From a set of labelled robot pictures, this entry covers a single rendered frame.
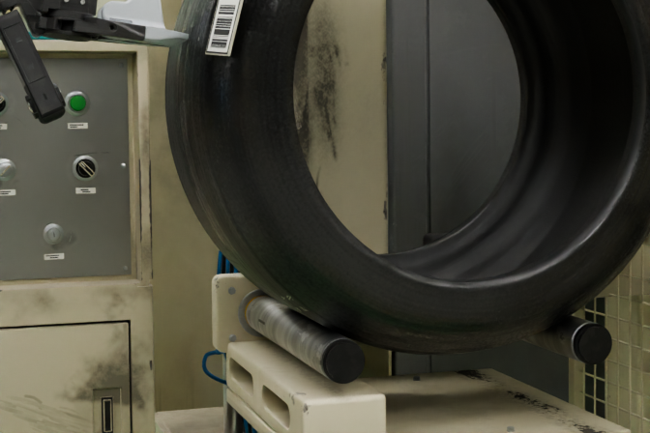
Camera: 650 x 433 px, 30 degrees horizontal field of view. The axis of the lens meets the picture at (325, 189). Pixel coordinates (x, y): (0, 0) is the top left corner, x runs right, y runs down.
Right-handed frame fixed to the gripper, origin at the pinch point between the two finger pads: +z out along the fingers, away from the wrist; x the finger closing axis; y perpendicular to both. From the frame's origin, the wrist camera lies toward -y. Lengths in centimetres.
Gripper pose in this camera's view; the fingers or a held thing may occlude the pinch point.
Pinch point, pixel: (174, 43)
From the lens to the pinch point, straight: 127.1
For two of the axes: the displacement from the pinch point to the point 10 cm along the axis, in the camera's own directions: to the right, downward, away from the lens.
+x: -2.9, -0.5, 9.6
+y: 1.1, -9.9, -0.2
